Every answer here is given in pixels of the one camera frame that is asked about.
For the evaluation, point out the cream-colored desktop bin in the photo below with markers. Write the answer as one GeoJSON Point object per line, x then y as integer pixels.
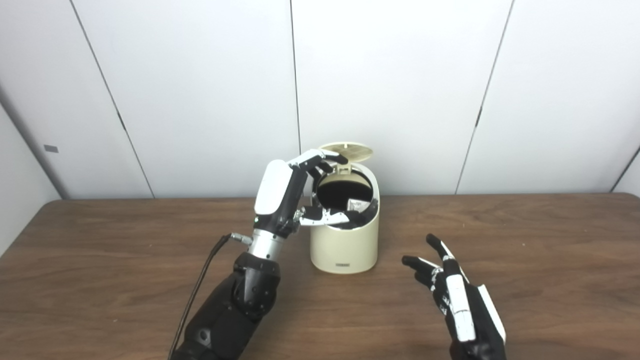
{"type": "Point", "coordinates": [345, 247]}

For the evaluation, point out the small grey wall label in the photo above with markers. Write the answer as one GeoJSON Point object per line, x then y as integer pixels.
{"type": "Point", "coordinates": [51, 148]}

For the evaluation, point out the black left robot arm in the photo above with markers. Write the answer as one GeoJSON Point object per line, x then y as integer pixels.
{"type": "Point", "coordinates": [230, 315]}

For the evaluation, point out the cream round bin lid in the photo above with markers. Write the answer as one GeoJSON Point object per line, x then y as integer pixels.
{"type": "Point", "coordinates": [352, 150]}

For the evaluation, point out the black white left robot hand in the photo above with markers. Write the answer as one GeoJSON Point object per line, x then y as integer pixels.
{"type": "Point", "coordinates": [275, 190]}

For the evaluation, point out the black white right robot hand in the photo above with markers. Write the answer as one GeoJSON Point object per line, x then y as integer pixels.
{"type": "Point", "coordinates": [470, 320]}

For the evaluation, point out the white green milk carton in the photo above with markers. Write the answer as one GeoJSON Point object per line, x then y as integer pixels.
{"type": "Point", "coordinates": [357, 205]}

